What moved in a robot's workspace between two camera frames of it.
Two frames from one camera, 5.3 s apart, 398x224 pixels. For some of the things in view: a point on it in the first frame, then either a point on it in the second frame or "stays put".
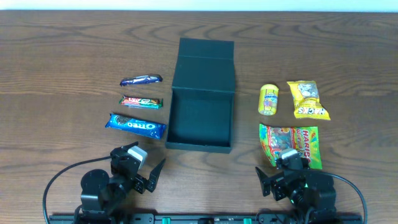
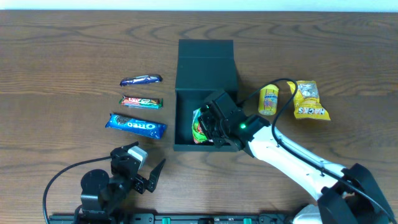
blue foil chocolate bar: x=141 y=79 stays put
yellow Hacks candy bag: x=306 y=100 stays put
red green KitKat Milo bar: x=152 y=103 stays put
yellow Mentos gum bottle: x=268 y=99 stays put
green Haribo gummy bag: x=305 y=139 to x=198 y=134
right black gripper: x=277 y=186 to x=210 y=121
